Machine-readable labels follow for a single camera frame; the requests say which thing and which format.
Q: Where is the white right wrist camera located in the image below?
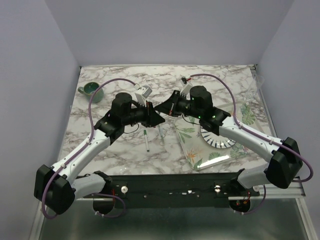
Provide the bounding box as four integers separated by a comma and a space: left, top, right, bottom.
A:
180, 77, 193, 97

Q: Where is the leaf pattern glass tray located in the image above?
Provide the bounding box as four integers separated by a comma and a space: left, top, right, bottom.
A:
174, 116, 267, 173

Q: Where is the striped white blue plate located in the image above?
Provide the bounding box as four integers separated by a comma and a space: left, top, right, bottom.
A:
200, 127, 237, 149

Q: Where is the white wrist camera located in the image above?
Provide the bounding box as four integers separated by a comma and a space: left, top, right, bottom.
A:
180, 77, 193, 97
134, 83, 152, 107

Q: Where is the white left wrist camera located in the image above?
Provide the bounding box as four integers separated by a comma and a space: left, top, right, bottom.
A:
134, 83, 152, 107

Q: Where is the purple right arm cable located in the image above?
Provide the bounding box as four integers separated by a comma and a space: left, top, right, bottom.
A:
189, 73, 315, 216

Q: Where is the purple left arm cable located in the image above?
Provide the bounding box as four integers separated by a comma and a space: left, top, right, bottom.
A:
41, 78, 140, 220

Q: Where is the black mounting base bar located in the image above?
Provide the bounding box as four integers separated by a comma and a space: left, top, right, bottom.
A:
90, 172, 260, 217

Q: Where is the aluminium frame rail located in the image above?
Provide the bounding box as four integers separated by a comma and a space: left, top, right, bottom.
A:
228, 178, 307, 201

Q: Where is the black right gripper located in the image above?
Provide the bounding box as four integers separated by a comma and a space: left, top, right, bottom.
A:
155, 90, 202, 120

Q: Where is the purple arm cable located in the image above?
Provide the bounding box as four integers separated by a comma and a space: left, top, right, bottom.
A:
189, 73, 315, 216
41, 78, 140, 220

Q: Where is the green ceramic mug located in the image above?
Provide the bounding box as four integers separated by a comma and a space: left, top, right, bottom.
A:
77, 82, 104, 103

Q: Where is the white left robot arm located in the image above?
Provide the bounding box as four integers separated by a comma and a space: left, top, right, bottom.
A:
34, 92, 165, 219

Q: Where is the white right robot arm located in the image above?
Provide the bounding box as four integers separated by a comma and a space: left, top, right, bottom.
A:
155, 86, 303, 196

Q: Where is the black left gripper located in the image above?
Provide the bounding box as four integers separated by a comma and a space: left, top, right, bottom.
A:
122, 100, 166, 128

